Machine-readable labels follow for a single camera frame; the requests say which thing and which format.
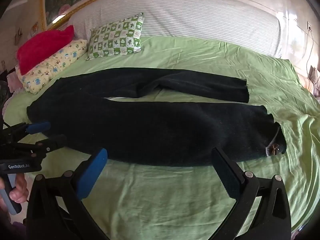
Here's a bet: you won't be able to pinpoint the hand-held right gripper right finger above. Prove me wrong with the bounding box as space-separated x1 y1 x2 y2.
211 147 292 240

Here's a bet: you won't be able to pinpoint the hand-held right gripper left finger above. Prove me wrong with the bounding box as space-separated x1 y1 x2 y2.
26 148 110 240

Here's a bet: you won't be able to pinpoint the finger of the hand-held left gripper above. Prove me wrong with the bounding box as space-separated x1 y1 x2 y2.
4 122 51 140
15 134 67 155

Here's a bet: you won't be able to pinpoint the black pants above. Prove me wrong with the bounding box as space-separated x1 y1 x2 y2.
26 67 287 167

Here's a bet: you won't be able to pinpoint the person's left hand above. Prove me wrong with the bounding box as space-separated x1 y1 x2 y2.
10 174 29 204

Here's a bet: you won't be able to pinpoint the green bed sheet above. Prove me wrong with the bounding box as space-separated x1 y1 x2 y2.
5 36 320 233

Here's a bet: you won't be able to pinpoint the yellow cartoon print pillow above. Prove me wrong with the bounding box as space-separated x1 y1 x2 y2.
15 39 88 95

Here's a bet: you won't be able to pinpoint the red plush cushion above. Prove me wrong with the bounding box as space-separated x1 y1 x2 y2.
17 25 75 75

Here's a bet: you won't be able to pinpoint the green frog print pillow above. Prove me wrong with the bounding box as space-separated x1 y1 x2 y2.
86 12 145 60

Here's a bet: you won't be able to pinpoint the gold framed landscape painting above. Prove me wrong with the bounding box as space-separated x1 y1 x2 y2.
40 0 251 30

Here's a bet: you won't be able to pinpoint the white striped headboard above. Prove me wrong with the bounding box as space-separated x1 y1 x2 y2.
69 0 283 58

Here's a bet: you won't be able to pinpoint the thin charging cable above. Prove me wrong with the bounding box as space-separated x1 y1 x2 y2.
305 30 314 69

